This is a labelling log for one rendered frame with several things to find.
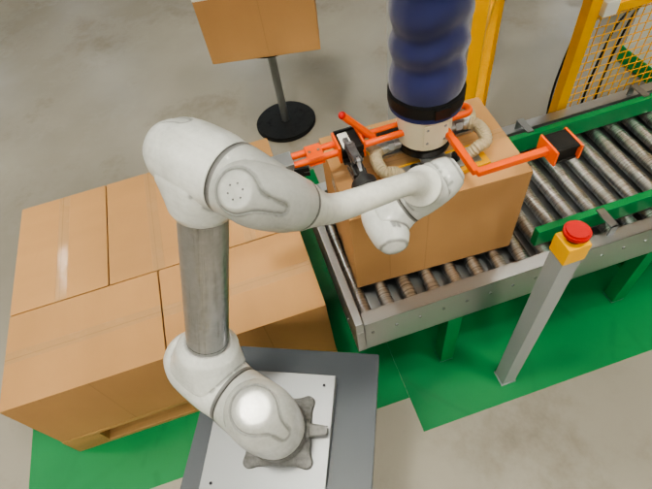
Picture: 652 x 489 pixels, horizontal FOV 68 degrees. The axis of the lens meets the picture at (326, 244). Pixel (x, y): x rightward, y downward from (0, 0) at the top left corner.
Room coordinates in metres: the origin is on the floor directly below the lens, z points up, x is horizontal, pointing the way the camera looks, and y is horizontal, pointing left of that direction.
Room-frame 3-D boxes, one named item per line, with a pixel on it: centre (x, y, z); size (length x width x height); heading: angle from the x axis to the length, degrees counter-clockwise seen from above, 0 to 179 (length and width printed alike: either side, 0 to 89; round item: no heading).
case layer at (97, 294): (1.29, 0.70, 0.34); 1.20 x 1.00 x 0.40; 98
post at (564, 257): (0.68, -0.65, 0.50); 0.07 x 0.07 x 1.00; 8
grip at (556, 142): (0.94, -0.71, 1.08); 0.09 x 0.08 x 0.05; 8
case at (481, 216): (1.15, -0.36, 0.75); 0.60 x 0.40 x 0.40; 95
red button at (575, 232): (0.68, -0.65, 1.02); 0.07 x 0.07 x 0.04
